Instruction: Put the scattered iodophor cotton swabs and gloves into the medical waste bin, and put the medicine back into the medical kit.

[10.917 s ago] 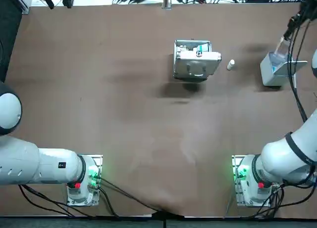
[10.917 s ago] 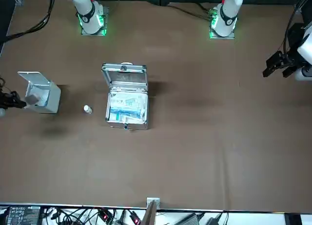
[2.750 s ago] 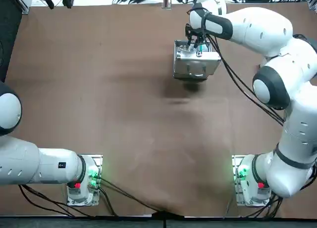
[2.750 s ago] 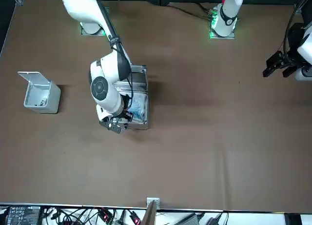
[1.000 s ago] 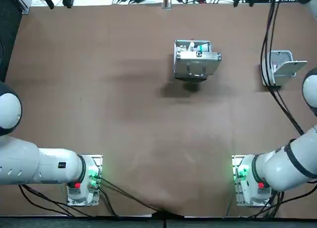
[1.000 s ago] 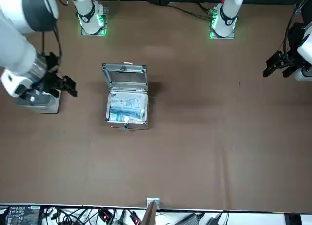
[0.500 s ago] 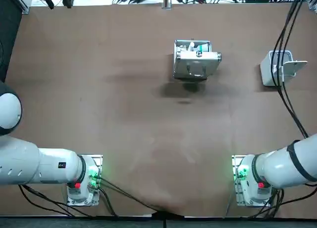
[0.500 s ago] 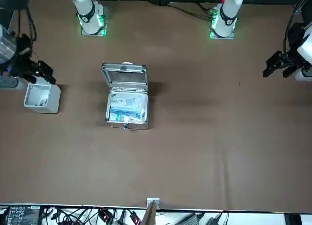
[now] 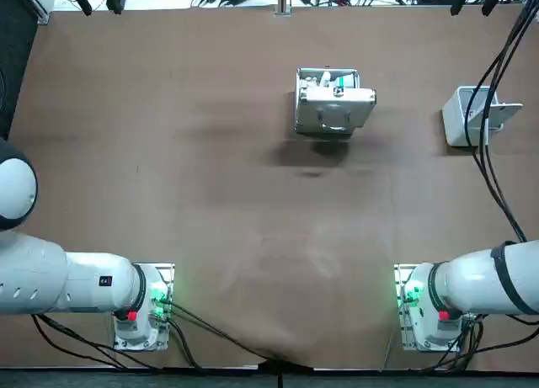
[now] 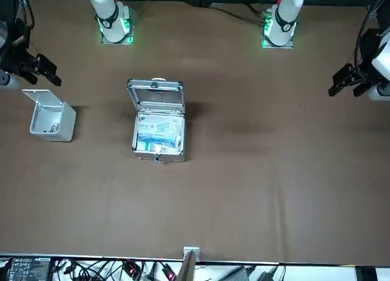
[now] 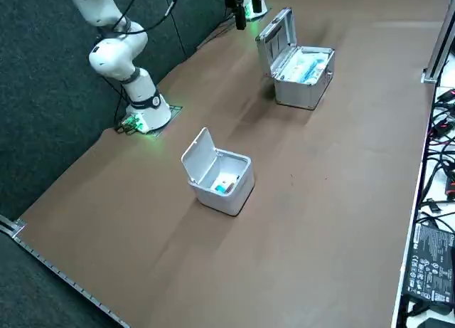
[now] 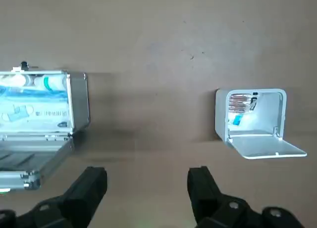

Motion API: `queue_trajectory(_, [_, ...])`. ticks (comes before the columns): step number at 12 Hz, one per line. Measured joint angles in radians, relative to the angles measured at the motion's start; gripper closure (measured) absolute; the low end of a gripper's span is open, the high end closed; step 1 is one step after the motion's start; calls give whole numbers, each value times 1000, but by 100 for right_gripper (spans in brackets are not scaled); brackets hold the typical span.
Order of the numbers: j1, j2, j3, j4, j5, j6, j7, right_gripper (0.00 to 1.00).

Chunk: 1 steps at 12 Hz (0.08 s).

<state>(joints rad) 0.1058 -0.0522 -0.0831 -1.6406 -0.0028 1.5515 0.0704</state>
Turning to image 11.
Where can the blue white supply packet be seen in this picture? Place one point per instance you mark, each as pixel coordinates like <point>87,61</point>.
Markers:
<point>305,66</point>

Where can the aluminium medical kit case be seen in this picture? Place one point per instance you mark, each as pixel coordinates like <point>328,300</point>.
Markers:
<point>298,93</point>

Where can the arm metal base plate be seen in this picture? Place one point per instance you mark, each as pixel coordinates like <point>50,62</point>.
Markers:
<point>174,111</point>

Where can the black plug red light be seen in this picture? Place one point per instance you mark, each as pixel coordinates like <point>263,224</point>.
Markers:
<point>440,129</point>
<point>447,96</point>

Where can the aluminium table edge rail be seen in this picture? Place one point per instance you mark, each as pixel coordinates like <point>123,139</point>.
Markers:
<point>53,267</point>

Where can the blue glove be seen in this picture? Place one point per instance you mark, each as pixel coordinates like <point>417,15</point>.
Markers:
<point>221,189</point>

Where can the aluminium camera post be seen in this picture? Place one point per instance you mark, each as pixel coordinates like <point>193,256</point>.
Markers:
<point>439,47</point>

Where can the white swab packet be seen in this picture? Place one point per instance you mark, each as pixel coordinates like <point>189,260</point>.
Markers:
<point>224,182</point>

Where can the black labelled power adapter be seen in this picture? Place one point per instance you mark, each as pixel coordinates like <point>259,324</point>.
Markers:
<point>432,264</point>

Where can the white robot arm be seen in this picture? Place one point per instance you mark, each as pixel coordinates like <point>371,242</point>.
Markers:
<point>110,54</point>
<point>264,6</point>

